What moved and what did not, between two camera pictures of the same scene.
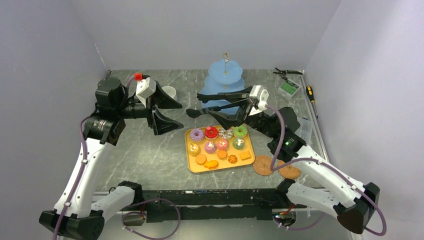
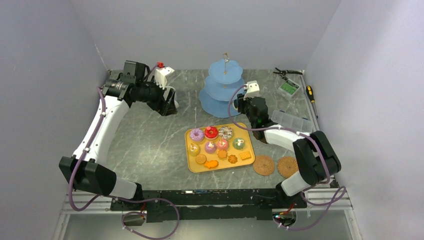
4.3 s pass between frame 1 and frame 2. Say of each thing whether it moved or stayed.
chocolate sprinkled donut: stayed
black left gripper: moved
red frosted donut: stayed
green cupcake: stayed
